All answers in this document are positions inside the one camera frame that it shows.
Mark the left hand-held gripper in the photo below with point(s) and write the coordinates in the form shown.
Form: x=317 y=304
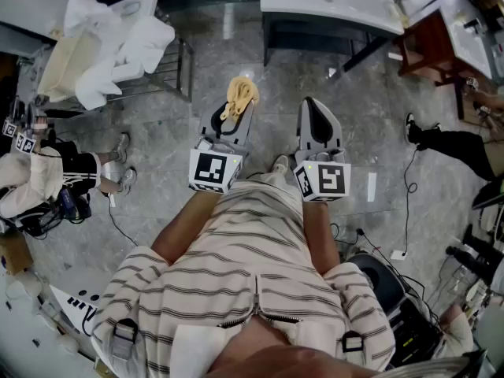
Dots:
x=208 y=169

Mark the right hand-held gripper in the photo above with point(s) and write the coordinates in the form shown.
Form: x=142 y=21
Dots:
x=332 y=179

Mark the yellow cloth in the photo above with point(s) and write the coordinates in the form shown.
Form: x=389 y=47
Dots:
x=240 y=91

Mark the person's left forearm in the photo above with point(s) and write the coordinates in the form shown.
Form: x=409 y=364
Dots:
x=185 y=230

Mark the person's right forearm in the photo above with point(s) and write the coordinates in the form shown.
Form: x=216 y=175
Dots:
x=321 y=238

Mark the person's grey shoe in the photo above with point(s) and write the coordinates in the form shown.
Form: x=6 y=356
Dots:
x=280 y=164

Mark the metal rack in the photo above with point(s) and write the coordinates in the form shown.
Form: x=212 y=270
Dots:
x=177 y=73

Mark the pile of white towels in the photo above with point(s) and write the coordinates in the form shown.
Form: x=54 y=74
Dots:
x=138 y=45

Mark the person's striped shirt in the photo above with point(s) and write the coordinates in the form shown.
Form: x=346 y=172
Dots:
x=244 y=250

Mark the white washbasin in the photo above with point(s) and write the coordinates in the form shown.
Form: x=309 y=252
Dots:
x=346 y=10

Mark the red-brown wooden cabinet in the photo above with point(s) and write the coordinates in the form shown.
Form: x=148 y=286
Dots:
x=429 y=49

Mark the white power adapter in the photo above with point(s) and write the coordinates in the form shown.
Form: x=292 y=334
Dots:
x=397 y=254

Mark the white fixture with lit panel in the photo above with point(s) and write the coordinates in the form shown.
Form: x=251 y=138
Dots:
x=138 y=6

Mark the black round stool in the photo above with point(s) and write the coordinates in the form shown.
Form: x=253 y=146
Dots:
x=378 y=278

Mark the cream plastic tub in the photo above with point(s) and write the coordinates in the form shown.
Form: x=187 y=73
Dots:
x=67 y=65

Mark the small white sink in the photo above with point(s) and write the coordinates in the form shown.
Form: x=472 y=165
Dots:
x=468 y=41

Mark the white panel with black marks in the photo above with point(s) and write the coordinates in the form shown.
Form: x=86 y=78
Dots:
x=71 y=305

